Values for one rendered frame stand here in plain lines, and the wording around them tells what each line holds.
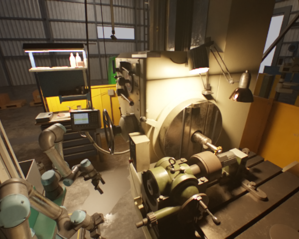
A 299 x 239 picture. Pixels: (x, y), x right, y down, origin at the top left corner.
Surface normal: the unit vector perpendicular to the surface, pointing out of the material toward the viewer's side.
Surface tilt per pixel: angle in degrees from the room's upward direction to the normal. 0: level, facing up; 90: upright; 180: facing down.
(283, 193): 0
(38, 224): 0
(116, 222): 0
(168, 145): 90
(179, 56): 90
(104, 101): 90
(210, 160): 24
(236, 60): 90
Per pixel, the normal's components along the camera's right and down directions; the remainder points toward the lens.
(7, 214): 0.66, 0.17
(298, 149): -0.91, 0.16
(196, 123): 0.41, 0.36
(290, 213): 0.00, -0.92
